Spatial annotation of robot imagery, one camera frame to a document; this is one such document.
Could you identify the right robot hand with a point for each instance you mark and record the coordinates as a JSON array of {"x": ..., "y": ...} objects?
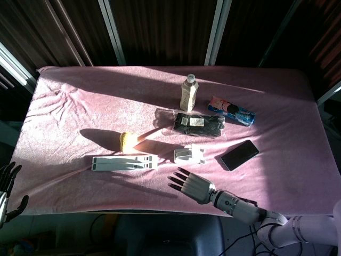
[{"x": 195, "y": 186}]

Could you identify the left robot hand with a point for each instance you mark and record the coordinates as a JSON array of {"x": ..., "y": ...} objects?
[{"x": 8, "y": 176}]

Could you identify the black smartphone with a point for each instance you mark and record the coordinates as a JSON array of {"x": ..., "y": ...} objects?
[{"x": 239, "y": 155}]

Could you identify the white triangular plastic stand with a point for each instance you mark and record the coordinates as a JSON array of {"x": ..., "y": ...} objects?
[{"x": 186, "y": 156}]

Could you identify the black item in plastic bag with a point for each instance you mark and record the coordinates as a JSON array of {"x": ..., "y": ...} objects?
[{"x": 197, "y": 125}]

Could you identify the white power strip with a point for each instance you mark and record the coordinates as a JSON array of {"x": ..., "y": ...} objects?
[{"x": 120, "y": 163}]

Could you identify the yellow pear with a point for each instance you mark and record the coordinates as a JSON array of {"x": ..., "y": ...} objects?
[{"x": 127, "y": 142}]

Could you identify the blue cookie package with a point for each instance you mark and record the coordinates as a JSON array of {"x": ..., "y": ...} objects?
[{"x": 234, "y": 113}]

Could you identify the milky plastic drink bottle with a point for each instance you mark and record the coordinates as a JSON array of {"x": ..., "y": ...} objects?
[{"x": 189, "y": 96}]

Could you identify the pink terry towel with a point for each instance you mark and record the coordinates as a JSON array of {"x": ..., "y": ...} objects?
[{"x": 80, "y": 120}]

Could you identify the white metal frame post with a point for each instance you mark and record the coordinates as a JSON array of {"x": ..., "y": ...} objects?
[
  {"x": 330, "y": 92},
  {"x": 217, "y": 32},
  {"x": 112, "y": 32},
  {"x": 13, "y": 66}
]

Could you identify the grey metal frame post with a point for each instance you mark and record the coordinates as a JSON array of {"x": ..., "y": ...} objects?
[{"x": 279, "y": 32}]

